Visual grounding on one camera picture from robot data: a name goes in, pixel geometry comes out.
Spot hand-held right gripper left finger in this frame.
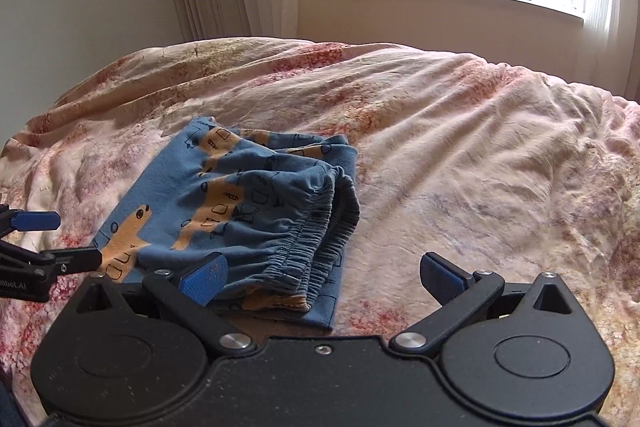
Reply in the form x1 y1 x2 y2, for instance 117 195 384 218
74 253 252 352

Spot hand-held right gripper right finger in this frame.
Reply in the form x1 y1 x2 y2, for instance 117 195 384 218
389 252 574 353

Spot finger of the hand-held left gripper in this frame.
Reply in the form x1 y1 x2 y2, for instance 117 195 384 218
0 239 104 276
0 204 62 239

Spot blue printed pants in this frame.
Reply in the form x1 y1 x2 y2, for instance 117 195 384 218
92 117 362 333

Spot pink floral blanket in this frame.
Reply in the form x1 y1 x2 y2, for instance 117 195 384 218
0 38 640 410

